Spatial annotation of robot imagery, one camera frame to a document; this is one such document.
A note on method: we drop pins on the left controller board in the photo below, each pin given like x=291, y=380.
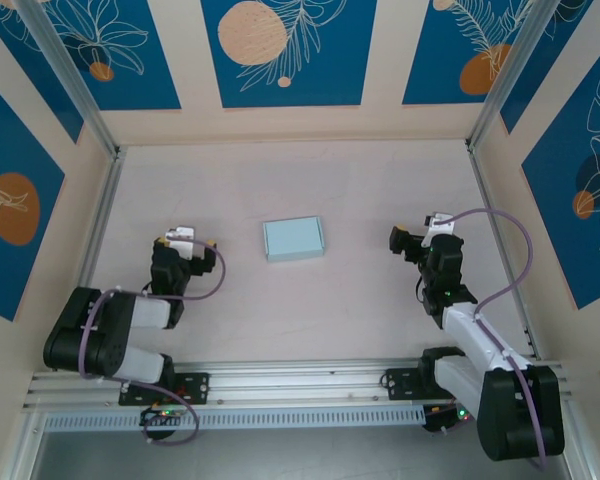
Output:
x=162, y=415

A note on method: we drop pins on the controller board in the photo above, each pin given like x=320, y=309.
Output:
x=162, y=415
x=450, y=417

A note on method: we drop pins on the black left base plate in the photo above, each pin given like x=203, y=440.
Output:
x=197, y=387

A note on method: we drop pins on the long aluminium base rail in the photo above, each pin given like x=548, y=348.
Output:
x=300, y=380

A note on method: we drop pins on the grey metal sheet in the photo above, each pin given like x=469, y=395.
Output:
x=300, y=455

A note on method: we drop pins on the right controller board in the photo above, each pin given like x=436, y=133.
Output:
x=450, y=417

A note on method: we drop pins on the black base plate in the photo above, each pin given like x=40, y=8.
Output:
x=400, y=382
x=197, y=387

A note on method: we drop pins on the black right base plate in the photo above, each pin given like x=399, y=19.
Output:
x=400, y=382

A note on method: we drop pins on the aluminium corner post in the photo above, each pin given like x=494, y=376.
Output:
x=70, y=75
x=520, y=65

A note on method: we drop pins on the blue floral wall panel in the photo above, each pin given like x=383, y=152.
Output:
x=570, y=210
x=10, y=270
x=30, y=70
x=145, y=85
x=330, y=60
x=565, y=60
x=440, y=60

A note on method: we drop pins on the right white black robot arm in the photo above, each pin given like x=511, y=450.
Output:
x=475, y=335

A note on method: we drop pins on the aluminium frame bar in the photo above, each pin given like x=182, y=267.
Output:
x=577, y=450
x=25, y=445

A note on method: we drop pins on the light blue paper box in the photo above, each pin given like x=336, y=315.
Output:
x=292, y=240

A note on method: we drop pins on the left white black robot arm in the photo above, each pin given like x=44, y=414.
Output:
x=90, y=340

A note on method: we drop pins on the aluminium side rail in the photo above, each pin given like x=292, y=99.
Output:
x=97, y=230
x=500, y=240

